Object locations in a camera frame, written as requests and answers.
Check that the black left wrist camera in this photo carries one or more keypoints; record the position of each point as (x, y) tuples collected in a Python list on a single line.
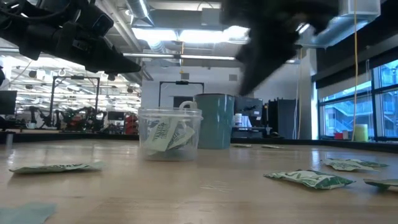
[(99, 20)]

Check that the black monitor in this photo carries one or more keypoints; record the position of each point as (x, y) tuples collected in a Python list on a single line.
[(115, 115), (7, 102)]

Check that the black cabinet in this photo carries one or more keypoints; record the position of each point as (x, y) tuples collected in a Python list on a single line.
[(283, 118)]

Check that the black appliance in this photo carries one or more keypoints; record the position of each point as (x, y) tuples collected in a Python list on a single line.
[(250, 107)]

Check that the red object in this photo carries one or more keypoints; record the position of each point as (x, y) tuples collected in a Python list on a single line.
[(130, 124)]

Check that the black ceiling-hung fixture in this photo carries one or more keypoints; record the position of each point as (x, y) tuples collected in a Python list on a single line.
[(32, 73), (111, 77)]

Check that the grey wall vent grille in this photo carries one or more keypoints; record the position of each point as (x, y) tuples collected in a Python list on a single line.
[(185, 76), (233, 77)]

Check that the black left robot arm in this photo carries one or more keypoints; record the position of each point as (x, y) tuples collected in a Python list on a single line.
[(9, 29)]

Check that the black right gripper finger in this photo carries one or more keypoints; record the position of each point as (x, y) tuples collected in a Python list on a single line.
[(264, 53)]

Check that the yellow-green cylinder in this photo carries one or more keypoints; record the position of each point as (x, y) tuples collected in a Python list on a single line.
[(361, 133)]

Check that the black metal frame stand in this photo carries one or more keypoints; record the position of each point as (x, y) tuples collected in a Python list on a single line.
[(76, 77)]

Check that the clear plastic container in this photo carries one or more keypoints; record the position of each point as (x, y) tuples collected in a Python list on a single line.
[(171, 155)]

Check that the black table edge rail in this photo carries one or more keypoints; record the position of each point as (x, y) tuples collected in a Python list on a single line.
[(62, 136)]

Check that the white mug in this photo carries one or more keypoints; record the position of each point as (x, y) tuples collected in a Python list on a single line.
[(31, 125)]

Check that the teal mug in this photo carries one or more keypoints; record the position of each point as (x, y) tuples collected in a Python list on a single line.
[(217, 124)]

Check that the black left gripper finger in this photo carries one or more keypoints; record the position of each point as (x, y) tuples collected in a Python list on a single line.
[(115, 63)]

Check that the red box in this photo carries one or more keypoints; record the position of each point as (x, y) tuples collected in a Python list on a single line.
[(339, 136)]

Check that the long ceiling light tube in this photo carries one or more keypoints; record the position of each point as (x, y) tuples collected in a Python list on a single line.
[(205, 57)]

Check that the distant black robot station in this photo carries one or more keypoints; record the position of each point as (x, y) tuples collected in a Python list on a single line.
[(84, 119)]

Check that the white bottle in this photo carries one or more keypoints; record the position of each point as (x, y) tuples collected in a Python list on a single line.
[(238, 119)]

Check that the grey table post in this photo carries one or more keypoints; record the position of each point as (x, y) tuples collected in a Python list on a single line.
[(8, 141)]

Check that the black frame with camera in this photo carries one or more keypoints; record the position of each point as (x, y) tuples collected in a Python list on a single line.
[(182, 82)]

